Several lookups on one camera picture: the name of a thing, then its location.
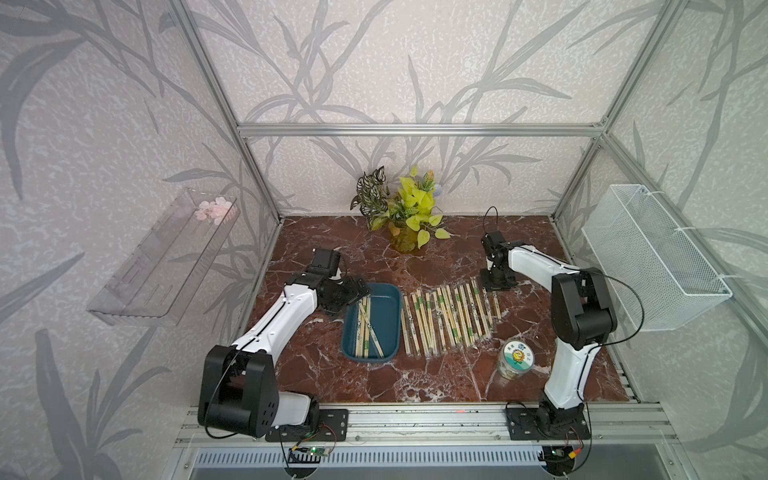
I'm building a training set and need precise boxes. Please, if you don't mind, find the round canister with green label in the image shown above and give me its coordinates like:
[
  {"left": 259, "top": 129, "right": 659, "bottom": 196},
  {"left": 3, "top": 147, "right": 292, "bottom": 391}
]
[{"left": 496, "top": 339, "right": 535, "bottom": 380}]

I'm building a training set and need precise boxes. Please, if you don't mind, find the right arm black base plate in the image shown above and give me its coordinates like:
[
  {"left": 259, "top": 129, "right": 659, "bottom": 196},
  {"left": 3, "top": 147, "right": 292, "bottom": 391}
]
[{"left": 504, "top": 402, "right": 591, "bottom": 441}]

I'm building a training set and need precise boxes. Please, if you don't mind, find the teal plastic storage box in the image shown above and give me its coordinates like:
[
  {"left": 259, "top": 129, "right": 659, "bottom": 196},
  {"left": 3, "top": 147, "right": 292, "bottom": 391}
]
[{"left": 341, "top": 283, "right": 402, "bottom": 363}]

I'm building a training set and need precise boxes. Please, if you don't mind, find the chopstick pair eleventh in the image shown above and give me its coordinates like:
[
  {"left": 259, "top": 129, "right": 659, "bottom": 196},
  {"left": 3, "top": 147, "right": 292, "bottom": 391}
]
[{"left": 490, "top": 291, "right": 502, "bottom": 323}]

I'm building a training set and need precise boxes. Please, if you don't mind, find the clear acrylic wall shelf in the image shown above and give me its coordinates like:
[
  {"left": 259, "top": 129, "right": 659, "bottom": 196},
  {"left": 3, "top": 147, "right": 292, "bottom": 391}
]
[{"left": 86, "top": 188, "right": 240, "bottom": 327}]

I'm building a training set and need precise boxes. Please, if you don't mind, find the aluminium front rail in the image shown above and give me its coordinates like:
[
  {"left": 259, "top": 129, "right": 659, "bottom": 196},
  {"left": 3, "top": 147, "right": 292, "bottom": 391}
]
[{"left": 173, "top": 403, "right": 682, "bottom": 448}]

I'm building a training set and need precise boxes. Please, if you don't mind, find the white wire mesh basket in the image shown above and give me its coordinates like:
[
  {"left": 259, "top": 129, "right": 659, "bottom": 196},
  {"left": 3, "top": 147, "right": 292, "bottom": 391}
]
[{"left": 582, "top": 184, "right": 732, "bottom": 331}]

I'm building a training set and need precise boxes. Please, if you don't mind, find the pink artificial flower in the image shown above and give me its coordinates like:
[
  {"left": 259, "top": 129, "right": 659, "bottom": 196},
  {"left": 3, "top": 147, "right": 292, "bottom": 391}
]
[{"left": 194, "top": 196, "right": 234, "bottom": 225}]

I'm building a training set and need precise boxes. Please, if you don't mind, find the wrapped chopsticks panda print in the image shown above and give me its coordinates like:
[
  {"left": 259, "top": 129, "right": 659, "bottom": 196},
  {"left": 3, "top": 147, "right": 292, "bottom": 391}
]
[{"left": 367, "top": 320, "right": 383, "bottom": 358}]

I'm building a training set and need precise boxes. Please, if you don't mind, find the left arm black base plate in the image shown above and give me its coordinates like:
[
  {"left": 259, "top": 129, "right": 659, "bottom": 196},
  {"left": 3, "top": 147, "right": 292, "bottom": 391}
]
[{"left": 265, "top": 408, "right": 349, "bottom": 444}]

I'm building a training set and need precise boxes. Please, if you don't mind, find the artificial green potted plant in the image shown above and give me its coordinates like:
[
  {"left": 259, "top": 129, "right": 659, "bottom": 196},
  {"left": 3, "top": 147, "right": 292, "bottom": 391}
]
[{"left": 350, "top": 167, "right": 453, "bottom": 253}]

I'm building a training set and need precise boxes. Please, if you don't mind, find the wrapped chopsticks green band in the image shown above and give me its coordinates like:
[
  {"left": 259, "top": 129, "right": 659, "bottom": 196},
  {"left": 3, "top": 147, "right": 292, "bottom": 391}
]
[{"left": 355, "top": 296, "right": 370, "bottom": 358}]

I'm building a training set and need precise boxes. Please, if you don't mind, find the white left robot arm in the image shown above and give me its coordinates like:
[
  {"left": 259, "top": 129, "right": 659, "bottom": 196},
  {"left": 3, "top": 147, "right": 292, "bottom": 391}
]
[{"left": 197, "top": 248, "right": 369, "bottom": 439}]

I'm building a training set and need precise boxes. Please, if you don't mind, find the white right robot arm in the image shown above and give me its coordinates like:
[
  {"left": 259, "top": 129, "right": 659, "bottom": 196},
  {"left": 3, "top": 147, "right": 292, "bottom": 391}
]
[{"left": 481, "top": 231, "right": 617, "bottom": 413}]

